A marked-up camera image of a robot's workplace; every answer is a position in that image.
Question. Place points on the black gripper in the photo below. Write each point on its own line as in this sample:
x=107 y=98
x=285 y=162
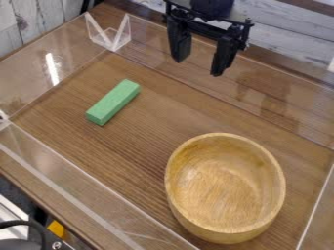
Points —
x=210 y=18

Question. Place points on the green rectangular block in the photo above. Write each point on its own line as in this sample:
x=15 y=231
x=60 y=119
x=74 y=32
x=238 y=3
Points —
x=112 y=102

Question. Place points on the brown wooden bowl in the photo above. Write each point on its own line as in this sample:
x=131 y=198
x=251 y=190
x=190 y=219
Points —
x=225 y=186

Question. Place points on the yellow tag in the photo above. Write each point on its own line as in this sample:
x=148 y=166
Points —
x=56 y=228

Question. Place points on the clear acrylic corner bracket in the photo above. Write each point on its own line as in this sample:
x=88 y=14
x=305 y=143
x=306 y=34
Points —
x=110 y=38

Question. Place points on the clear acrylic enclosure wall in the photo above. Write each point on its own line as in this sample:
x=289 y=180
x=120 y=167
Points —
x=98 y=214

